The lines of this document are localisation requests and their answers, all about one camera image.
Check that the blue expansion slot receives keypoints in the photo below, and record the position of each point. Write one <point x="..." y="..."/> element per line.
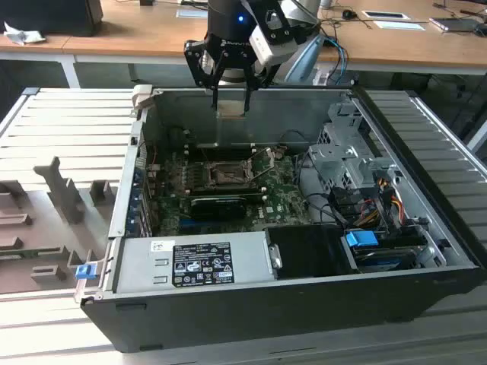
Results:
<point x="188" y="223"/>

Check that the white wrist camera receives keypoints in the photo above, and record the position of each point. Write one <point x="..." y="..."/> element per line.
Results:
<point x="266" y="47"/>

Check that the black hard disk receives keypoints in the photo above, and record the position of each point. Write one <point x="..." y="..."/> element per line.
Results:
<point x="384" y="262"/>

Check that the black open PC case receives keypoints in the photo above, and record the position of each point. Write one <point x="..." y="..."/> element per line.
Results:
<point x="228" y="323"/>

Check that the silver power supply unit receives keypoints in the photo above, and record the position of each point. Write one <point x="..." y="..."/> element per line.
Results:
<point x="144" y="266"/>

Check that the blue disk carrier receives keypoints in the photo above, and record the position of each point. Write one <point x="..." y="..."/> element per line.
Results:
<point x="359" y="238"/>

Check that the green RAM stick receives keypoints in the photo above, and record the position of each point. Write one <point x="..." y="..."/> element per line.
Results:
<point x="30" y="252"/>

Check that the thin metal locking lever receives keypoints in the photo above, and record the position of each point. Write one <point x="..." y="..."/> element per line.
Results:
<point x="266" y="172"/>
<point x="207" y="157"/>

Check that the black graphics card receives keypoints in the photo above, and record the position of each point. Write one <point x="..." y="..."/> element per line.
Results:
<point x="217" y="208"/>

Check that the black RAM slot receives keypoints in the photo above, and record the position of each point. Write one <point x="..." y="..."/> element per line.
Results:
<point x="228" y="188"/>
<point x="228" y="155"/>
<point x="220" y="146"/>
<point x="224" y="197"/>

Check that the blue plastic case latch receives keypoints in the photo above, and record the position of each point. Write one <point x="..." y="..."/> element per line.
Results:
<point x="85" y="272"/>

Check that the crumpled white paper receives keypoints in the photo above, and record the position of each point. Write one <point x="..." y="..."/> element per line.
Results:
<point x="23" y="35"/>

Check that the wooden office desk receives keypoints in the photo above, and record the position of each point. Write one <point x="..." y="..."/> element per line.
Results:
<point x="152" y="34"/>

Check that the silver metal drive cage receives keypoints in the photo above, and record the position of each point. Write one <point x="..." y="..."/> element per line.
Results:
<point x="335" y="159"/>

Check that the dark flat tablet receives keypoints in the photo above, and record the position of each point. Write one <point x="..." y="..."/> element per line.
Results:
<point x="454" y="24"/>

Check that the black computer mouse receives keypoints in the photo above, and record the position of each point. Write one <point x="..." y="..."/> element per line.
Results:
<point x="349" y="14"/>

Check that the round coin battery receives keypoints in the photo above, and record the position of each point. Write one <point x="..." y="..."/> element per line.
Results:
<point x="279" y="154"/>

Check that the CPU socket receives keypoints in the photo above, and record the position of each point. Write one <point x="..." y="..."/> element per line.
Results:
<point x="228" y="173"/>

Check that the grey parts rack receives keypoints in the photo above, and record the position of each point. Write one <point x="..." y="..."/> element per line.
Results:
<point x="42" y="228"/>

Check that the black box device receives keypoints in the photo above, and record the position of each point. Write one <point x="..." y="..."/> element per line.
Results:
<point x="49" y="17"/>

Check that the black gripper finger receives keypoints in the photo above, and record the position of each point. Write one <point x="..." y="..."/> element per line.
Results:
<point x="196" y="62"/>
<point x="262" y="78"/>

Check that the pale blue sheet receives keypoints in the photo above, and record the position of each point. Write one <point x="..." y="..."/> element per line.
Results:
<point x="399" y="26"/>

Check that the green motherboard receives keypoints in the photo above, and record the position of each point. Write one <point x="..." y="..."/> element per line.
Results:
<point x="281" y="197"/>

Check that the silver CPU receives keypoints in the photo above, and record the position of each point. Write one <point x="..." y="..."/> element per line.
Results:
<point x="232" y="111"/>

